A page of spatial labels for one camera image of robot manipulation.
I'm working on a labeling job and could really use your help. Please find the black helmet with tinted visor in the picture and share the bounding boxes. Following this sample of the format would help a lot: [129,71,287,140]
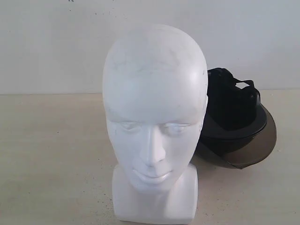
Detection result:
[195,67,277,169]

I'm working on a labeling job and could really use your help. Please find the white mannequin head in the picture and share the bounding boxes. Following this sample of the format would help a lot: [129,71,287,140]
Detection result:
[102,24,208,225]

